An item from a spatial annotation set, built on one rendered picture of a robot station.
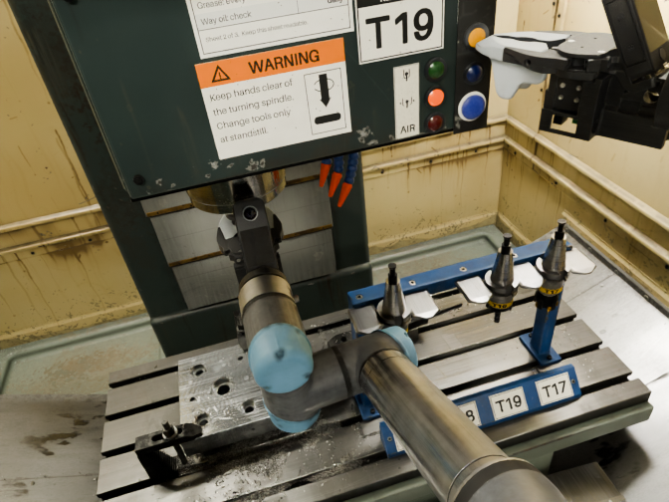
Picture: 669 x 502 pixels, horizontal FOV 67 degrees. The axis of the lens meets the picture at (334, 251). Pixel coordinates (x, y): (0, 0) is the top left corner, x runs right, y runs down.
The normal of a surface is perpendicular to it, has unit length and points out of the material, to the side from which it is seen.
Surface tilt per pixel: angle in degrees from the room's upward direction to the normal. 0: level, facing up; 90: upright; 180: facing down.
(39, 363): 0
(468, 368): 0
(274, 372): 90
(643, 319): 24
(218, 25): 90
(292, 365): 91
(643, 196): 90
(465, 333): 0
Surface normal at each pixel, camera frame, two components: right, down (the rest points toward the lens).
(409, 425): -0.83, -0.45
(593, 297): -0.48, -0.62
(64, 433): 0.29, -0.82
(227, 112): 0.26, 0.56
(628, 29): -0.72, 0.49
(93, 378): -0.11, -0.79
